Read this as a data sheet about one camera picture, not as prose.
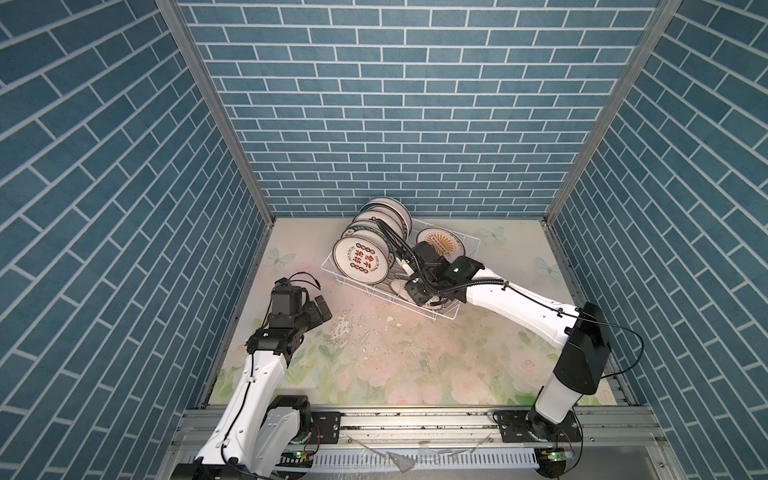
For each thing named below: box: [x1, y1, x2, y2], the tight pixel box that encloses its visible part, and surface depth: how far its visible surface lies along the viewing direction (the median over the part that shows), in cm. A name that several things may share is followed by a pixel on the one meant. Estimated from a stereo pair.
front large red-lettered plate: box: [332, 237, 390, 285], surface depth 98 cm
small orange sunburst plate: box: [415, 227, 466, 262], surface depth 102 cm
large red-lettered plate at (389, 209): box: [352, 202, 409, 240], surface depth 101 cm
